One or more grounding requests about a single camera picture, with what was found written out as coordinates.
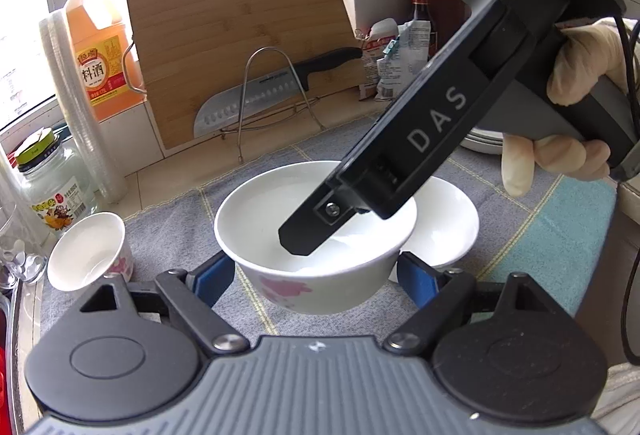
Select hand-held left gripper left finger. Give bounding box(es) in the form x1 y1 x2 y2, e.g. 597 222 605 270
79 252 251 358

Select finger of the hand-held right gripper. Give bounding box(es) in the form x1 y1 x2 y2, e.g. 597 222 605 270
277 185 369 258

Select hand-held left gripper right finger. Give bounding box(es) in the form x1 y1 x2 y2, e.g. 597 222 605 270
382 251 557 358

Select white bowl faint pink flower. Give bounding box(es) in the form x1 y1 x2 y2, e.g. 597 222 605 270
214 160 419 316

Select white bowl many pink flowers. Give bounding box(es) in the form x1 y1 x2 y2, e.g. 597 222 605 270
46 211 134 292

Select person's right hand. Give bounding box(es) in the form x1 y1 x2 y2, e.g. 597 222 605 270
501 17 633 198

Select white printed plastic bag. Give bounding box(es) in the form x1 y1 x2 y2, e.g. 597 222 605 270
375 22 436 100

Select grey checked cloth mat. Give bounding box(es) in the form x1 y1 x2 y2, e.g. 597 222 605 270
40 120 618 341

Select white and red food bag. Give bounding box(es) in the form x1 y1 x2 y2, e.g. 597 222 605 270
357 18 401 100

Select dark soy sauce bottle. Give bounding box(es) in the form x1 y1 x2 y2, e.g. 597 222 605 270
411 0 441 50

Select glass jar yellow-green lid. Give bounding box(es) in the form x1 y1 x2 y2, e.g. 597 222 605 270
14 127 98 238

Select clear glass mug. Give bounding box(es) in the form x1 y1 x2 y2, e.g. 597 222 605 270
0 210 43 288

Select stack of clear plastic cups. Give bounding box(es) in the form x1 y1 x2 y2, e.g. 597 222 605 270
39 10 128 204

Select bamboo cutting board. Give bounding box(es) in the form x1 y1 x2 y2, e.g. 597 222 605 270
125 0 363 150

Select orange cooking wine bottle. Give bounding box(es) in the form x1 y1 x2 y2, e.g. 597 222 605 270
62 0 146 123

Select santoku knife black handle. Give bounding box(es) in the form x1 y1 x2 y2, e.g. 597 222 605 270
193 46 363 138

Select black cable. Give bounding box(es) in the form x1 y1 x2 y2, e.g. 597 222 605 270
614 12 640 361

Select metal wire rack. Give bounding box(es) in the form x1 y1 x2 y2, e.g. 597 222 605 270
220 46 326 163

